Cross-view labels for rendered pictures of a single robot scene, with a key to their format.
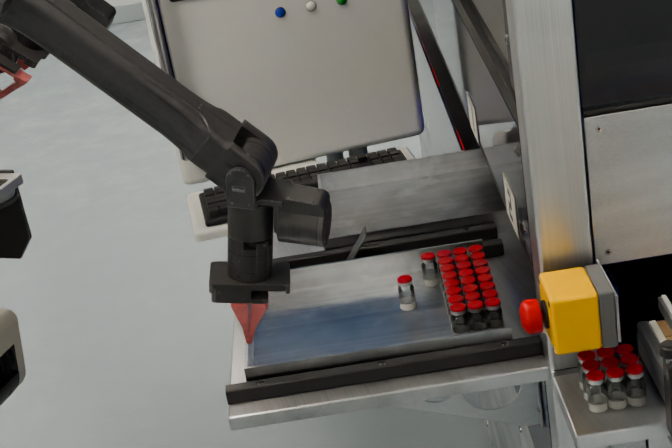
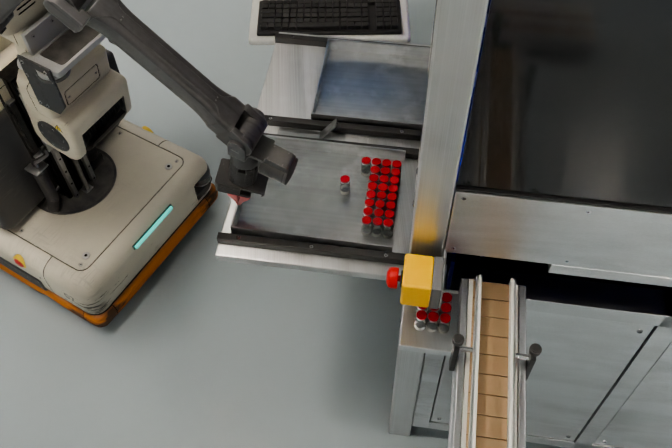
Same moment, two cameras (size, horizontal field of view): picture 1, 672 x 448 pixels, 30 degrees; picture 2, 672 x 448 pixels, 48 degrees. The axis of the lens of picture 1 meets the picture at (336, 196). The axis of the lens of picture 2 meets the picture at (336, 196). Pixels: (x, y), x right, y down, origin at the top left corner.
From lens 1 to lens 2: 0.75 m
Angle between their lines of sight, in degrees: 31
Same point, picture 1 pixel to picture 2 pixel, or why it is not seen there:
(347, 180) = (346, 46)
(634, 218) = (474, 239)
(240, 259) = (235, 175)
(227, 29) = not seen: outside the picture
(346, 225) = (333, 91)
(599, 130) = (463, 199)
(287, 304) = not seen: hidden behind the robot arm
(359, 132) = not seen: outside the picture
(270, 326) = not seen: hidden behind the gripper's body
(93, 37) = (147, 48)
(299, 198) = (274, 159)
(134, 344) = (233, 3)
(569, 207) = (434, 226)
